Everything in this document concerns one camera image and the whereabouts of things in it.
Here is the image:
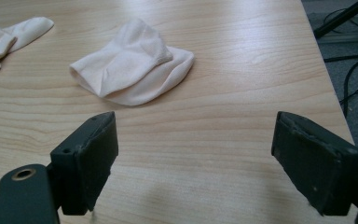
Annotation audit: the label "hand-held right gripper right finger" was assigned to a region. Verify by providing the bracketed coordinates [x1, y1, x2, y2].
[270, 110, 358, 217]

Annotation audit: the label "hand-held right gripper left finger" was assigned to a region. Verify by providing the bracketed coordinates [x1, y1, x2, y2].
[49, 111, 119, 217]

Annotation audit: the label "pale pink sock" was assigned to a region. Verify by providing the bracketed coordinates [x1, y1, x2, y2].
[69, 18, 196, 107]
[0, 16, 55, 78]

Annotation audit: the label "black floor cable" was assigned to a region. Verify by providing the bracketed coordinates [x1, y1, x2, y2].
[338, 52, 358, 119]
[323, 50, 358, 63]

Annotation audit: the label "black cables on floor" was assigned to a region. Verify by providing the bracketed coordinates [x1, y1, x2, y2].
[312, 0, 358, 39]

